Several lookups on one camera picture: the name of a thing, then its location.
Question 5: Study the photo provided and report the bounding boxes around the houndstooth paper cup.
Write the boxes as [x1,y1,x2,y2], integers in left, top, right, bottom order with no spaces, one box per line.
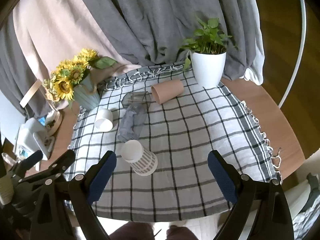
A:
[120,140,158,177]

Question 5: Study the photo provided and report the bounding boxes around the white ceramic cup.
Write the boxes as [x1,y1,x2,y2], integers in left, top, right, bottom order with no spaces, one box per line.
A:
[94,108,113,132]

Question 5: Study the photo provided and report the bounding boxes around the dark glass cup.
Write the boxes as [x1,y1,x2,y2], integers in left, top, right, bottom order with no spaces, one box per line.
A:
[121,92,151,108]

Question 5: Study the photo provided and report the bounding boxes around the terracotta pink cup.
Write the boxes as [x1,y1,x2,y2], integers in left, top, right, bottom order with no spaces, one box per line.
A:
[151,80,184,105]

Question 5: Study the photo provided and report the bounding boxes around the white chair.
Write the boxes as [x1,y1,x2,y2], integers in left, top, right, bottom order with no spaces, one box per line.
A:
[285,150,319,219]

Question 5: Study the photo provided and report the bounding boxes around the yellow sunflower bouquet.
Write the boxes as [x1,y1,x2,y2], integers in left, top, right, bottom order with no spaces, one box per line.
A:
[42,48,117,103]

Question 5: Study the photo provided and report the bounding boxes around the blue ribbed flower vase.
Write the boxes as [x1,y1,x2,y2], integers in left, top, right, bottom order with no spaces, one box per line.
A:
[73,74,100,111]

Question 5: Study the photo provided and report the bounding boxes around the clear plastic jar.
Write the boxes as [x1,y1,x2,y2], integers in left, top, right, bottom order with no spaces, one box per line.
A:
[117,103,147,142]

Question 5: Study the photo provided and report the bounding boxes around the checkered tablecloth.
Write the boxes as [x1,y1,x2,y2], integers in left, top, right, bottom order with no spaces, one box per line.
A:
[65,66,278,222]

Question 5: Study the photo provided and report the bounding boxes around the pink beige curtain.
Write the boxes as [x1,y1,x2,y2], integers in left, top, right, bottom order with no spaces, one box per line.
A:
[13,0,139,83]

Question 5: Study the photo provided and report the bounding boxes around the white pot green plant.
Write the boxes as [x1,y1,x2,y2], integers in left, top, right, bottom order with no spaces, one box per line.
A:
[181,17,233,89]

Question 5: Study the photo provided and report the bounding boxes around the grey curtain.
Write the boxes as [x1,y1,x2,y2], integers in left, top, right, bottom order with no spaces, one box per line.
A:
[1,0,257,118]

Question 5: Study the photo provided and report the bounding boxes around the white hoop ring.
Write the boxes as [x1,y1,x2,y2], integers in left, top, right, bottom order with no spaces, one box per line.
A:
[278,0,307,110]

